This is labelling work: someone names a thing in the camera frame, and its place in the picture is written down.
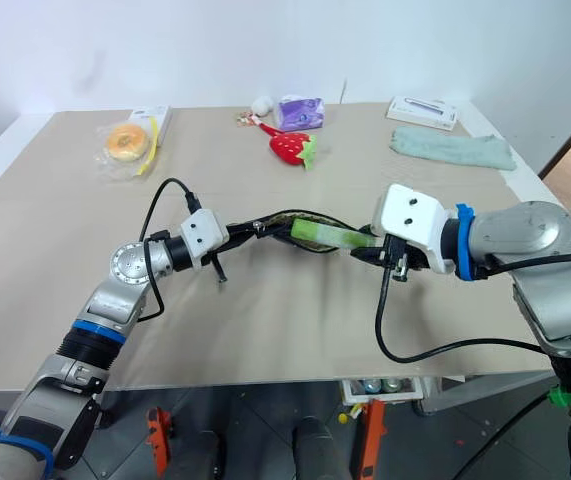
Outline white tray with cans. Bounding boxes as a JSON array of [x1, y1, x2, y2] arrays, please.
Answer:
[[340, 377, 423, 407]]

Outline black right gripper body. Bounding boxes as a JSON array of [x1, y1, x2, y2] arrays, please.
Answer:
[[377, 233, 434, 282]]

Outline dark rounded shape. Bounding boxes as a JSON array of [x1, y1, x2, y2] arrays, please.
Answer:
[[291, 416, 339, 480]]

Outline bagel in clear plastic bag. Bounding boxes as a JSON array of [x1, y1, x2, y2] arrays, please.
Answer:
[[95, 120, 160, 183]]

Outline green highlighter pen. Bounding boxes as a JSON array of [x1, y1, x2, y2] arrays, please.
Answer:
[[290, 217, 379, 251]]

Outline red strawberry plush toy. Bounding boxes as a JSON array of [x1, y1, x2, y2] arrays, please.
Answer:
[[268, 130, 319, 173]]

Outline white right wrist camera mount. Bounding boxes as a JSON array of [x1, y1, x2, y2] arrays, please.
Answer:
[[371, 183, 454, 276]]

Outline orange clamp stand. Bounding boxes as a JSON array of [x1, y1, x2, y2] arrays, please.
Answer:
[[145, 406, 174, 480], [361, 398, 388, 480]]

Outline white box with pen print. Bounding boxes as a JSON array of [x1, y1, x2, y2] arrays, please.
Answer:
[[385, 95, 460, 133]]

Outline black white grid pencil case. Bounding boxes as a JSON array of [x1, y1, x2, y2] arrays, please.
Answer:
[[252, 209, 369, 257]]

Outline white flat carton box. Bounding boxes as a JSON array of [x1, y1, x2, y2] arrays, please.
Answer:
[[129, 104, 174, 150]]

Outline small colourful red keychain toy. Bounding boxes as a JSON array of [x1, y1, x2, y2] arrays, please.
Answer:
[[236, 113, 285, 138]]

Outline purple tissue pack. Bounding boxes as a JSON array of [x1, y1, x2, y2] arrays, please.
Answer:
[[277, 95, 328, 134]]

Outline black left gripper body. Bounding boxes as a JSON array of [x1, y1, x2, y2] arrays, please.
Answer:
[[199, 223, 256, 269]]

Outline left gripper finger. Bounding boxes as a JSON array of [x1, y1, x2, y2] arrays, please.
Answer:
[[208, 249, 229, 286], [242, 218, 294, 242]]

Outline light green towel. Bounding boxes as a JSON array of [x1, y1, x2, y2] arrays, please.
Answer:
[[389, 125, 518, 173]]

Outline grey table frame bar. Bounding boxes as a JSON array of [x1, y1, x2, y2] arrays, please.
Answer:
[[411, 369, 562, 414]]

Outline white fluffy ball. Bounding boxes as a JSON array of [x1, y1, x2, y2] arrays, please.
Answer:
[[250, 94, 275, 118]]

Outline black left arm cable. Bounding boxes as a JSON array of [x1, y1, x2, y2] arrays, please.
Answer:
[[139, 177, 202, 322]]

